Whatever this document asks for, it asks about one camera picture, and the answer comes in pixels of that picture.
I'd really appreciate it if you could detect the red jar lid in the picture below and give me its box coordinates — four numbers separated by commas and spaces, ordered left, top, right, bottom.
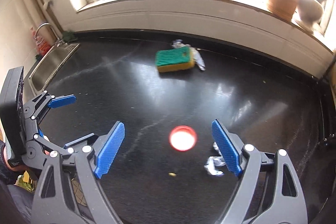
169, 126, 198, 152

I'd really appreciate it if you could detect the green yellow sponge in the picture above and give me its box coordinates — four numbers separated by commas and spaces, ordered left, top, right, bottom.
155, 47, 195, 73

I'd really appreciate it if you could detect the stainless steel sink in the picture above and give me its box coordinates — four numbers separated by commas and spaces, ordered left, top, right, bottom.
28, 43, 80, 96

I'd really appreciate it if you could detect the red dish soap bottle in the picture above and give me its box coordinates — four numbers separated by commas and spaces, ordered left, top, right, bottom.
31, 28, 51, 57

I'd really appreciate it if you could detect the chrome faucet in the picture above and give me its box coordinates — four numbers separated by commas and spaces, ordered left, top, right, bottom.
35, 22, 63, 44

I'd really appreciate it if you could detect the dark green rag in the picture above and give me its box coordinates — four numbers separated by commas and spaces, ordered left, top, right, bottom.
62, 30, 77, 43

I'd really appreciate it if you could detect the white round jar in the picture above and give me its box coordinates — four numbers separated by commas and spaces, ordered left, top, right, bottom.
297, 0, 323, 27

